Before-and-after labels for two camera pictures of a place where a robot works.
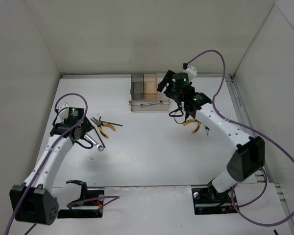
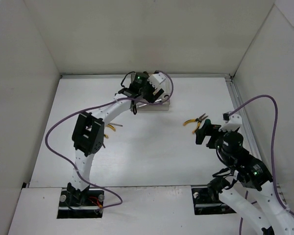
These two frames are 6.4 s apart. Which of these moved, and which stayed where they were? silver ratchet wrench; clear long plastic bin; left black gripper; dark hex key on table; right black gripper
Moved: right black gripper; left black gripper; silver ratchet wrench
Stayed: clear long plastic bin; dark hex key on table
